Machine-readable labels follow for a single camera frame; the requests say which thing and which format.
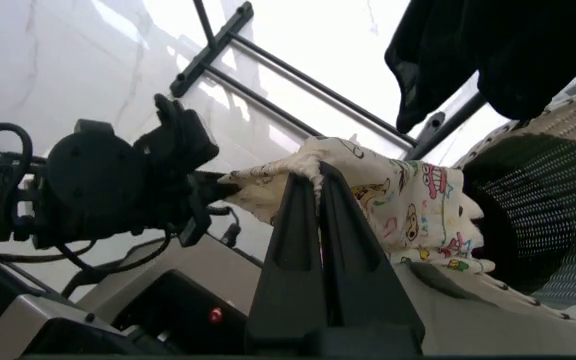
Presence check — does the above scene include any black clothes rack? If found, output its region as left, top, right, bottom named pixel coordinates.
left=168, top=0, right=490, bottom=162

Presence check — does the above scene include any black garment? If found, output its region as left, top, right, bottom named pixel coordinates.
left=383, top=0, right=576, bottom=135

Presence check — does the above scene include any cream printed garment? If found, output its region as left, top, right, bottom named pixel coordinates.
left=216, top=135, right=498, bottom=276

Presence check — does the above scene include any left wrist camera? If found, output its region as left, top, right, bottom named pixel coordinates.
left=131, top=92, right=221, bottom=174

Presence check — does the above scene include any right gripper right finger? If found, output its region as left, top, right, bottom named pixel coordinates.
left=317, top=160, right=426, bottom=357

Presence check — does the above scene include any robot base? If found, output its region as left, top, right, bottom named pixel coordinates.
left=0, top=234, right=265, bottom=360

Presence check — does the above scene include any white laundry basket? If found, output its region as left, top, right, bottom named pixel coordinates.
left=392, top=47, right=576, bottom=357

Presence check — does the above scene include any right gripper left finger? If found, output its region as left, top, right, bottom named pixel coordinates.
left=244, top=172, right=328, bottom=357

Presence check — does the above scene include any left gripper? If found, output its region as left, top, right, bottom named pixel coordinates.
left=130, top=167, right=243, bottom=250

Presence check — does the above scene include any black cable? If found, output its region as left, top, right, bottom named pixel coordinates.
left=0, top=121, right=35, bottom=201
left=0, top=227, right=175, bottom=275

